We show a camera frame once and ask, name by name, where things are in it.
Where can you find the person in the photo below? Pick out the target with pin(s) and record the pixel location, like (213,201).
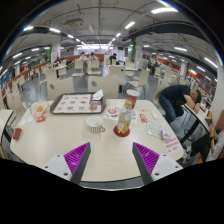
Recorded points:
(216,145)
(176,100)
(92,56)
(82,57)
(113,57)

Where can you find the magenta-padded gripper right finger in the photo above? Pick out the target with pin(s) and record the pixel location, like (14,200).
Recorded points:
(148,159)

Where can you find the beige dining chair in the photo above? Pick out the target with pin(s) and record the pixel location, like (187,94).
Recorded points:
(104,86)
(60,87)

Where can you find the red sauce packet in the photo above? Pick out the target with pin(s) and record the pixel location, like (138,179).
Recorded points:
(143,117)

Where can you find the small white sachet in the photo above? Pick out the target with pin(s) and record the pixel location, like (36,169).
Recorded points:
(154,115)

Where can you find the flat round red coaster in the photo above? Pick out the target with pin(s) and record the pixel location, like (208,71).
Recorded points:
(116,132)

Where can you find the white paper napkin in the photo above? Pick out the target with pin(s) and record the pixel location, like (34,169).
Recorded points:
(98,95)

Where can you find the white paper slip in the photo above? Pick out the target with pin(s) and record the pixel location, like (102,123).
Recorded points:
(26,120)

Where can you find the colourful printed paper flyer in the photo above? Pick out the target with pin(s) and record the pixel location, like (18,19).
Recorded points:
(111,113)

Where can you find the ceiling air conditioner unit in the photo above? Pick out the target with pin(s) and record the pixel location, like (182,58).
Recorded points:
(74,22)

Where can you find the group of ceiling lights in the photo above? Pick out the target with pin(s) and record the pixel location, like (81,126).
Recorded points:
(163,10)

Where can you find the round brown food item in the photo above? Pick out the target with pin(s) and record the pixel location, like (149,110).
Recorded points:
(93,107)

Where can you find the dark food tray, paper liner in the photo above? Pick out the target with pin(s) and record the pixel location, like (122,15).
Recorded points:
(78,103)

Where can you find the clear plastic packet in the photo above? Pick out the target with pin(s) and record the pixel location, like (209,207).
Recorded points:
(154,129)

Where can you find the clear plastic bag with food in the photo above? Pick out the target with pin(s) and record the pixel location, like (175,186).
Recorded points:
(39,110)

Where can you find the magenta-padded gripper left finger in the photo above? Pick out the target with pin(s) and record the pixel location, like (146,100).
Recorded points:
(75,159)

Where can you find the group of beige chairs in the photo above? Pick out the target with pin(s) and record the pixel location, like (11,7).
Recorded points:
(143,78)

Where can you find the white table notice, red print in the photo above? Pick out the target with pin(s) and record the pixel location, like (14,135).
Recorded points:
(172,145)

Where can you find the small pale purple packet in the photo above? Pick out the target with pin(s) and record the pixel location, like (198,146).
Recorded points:
(165,135)

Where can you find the small red packet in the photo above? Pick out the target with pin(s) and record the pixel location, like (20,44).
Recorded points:
(16,134)

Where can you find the beige dining table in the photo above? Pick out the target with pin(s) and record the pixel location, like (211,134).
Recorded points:
(5,116)
(196,116)

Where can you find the clear bottle with yellow cap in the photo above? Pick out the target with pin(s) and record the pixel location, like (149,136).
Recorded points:
(124,118)

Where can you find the red paper cup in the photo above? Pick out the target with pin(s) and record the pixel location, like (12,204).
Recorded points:
(132,98)

